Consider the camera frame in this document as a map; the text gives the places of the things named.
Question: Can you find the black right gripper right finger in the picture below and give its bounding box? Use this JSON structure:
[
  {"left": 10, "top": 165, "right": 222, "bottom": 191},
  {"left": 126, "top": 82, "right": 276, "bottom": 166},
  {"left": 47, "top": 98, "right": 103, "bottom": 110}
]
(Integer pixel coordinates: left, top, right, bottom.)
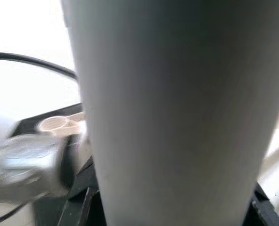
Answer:
[{"left": 244, "top": 181, "right": 279, "bottom": 226}]

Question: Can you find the black table cloth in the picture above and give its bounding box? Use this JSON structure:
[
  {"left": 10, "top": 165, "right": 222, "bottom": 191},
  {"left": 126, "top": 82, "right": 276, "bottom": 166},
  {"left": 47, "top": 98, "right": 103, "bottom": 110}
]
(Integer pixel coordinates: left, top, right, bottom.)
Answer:
[{"left": 12, "top": 102, "right": 100, "bottom": 226}]

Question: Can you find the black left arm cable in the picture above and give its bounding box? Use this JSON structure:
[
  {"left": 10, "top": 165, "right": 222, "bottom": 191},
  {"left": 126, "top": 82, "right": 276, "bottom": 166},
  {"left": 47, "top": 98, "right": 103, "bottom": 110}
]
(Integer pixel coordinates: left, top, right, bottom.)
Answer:
[{"left": 0, "top": 52, "right": 78, "bottom": 80}]

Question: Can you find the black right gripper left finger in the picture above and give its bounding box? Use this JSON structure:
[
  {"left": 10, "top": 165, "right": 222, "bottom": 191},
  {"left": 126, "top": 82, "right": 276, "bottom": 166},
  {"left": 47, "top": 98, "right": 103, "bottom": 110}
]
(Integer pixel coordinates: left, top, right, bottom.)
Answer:
[{"left": 58, "top": 155, "right": 107, "bottom": 226}]

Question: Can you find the white plastic children table top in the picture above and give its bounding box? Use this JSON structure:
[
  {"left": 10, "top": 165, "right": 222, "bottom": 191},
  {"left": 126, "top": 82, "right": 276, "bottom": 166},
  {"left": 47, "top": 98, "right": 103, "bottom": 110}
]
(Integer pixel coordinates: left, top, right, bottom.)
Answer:
[{"left": 37, "top": 110, "right": 279, "bottom": 226}]

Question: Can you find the white plastic table leg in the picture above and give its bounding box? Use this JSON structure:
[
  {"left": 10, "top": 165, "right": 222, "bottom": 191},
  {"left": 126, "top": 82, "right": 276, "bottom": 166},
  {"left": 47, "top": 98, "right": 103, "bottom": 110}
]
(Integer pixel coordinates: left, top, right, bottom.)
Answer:
[{"left": 60, "top": 0, "right": 279, "bottom": 226}]

